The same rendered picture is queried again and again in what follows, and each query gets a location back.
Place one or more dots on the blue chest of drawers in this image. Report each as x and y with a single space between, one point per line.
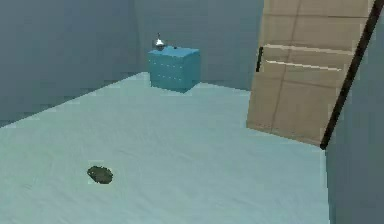
173 68

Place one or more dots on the silver table lamp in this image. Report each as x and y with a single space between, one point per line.
159 42

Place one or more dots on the dark green lump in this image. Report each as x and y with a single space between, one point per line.
100 174

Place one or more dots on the tan wooden room door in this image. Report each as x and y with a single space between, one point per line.
300 76

